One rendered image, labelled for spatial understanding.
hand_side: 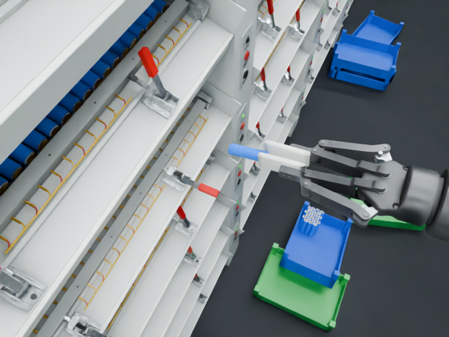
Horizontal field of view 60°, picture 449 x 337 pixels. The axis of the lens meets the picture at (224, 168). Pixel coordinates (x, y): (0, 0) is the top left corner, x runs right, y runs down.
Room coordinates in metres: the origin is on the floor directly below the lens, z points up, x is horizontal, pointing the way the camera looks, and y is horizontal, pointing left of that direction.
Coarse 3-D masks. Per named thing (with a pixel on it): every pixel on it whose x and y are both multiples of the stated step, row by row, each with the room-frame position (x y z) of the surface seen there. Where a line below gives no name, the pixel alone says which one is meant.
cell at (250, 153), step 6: (234, 144) 0.36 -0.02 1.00; (228, 150) 0.35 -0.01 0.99; (234, 150) 0.35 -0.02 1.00; (240, 150) 0.35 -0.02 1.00; (246, 150) 0.34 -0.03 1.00; (252, 150) 0.34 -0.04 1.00; (258, 150) 0.34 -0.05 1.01; (240, 156) 0.34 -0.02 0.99; (246, 156) 0.34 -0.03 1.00; (252, 156) 0.33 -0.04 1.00
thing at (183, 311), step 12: (228, 228) 0.50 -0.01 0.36; (216, 240) 0.48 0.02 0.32; (216, 252) 0.44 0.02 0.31; (204, 264) 0.40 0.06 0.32; (204, 276) 0.36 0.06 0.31; (192, 288) 0.32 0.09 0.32; (192, 300) 0.29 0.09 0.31; (180, 312) 0.25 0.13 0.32; (180, 324) 0.22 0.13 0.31; (168, 336) 0.19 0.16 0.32
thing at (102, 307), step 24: (216, 96) 0.51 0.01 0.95; (216, 120) 0.48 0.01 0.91; (192, 144) 0.42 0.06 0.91; (192, 168) 0.37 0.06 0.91; (168, 192) 0.32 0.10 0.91; (168, 216) 0.28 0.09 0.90; (96, 240) 0.23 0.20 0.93; (144, 240) 0.24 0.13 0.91; (120, 264) 0.20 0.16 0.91; (96, 288) 0.16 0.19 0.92; (120, 288) 0.16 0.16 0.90; (48, 312) 0.12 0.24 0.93; (96, 312) 0.13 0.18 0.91; (72, 336) 0.09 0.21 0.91
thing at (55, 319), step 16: (192, 112) 0.47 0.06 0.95; (176, 144) 0.40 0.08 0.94; (160, 160) 0.36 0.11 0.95; (144, 192) 0.30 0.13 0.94; (160, 192) 0.32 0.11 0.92; (128, 208) 0.27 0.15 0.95; (112, 224) 0.25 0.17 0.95; (112, 240) 0.22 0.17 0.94; (128, 240) 0.23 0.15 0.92; (96, 256) 0.20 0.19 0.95; (80, 272) 0.17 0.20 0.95; (96, 272) 0.18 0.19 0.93; (80, 288) 0.15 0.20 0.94; (64, 304) 0.13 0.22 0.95; (48, 320) 0.11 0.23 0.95; (48, 336) 0.09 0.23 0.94
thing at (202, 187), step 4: (180, 180) 0.34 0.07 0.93; (184, 180) 0.34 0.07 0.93; (188, 180) 0.34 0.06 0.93; (188, 184) 0.33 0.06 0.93; (192, 184) 0.33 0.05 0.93; (196, 184) 0.33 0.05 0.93; (200, 184) 0.33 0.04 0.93; (196, 188) 0.32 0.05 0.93; (200, 188) 0.32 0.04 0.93; (204, 188) 0.32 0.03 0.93; (208, 188) 0.32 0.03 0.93; (212, 188) 0.32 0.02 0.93; (204, 192) 0.31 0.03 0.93; (208, 192) 0.31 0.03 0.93; (212, 192) 0.31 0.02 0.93; (216, 192) 0.31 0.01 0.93; (212, 196) 0.31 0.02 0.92; (216, 196) 0.31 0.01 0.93
